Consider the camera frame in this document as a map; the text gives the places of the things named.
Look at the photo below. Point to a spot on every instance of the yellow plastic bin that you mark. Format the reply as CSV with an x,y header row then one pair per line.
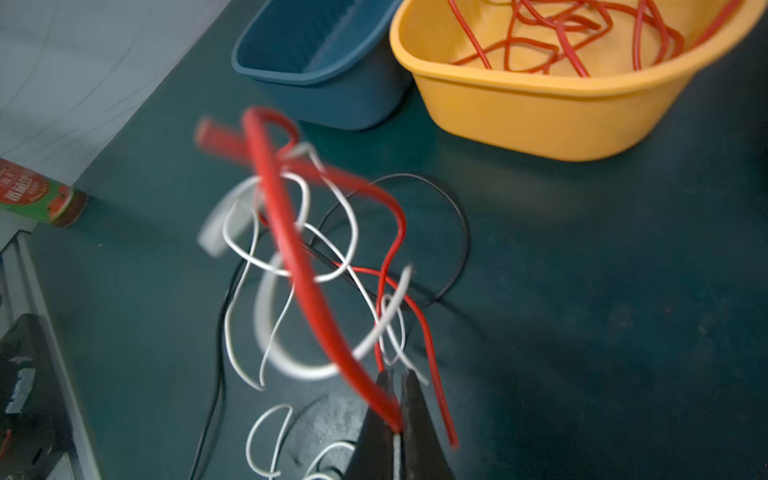
x,y
566,80

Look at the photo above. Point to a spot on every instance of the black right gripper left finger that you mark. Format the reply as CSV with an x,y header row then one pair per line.
x,y
373,457

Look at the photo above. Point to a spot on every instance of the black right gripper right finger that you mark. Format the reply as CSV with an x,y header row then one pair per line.
x,y
421,454

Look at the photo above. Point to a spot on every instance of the blue plastic bin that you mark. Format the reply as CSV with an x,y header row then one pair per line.
x,y
325,62

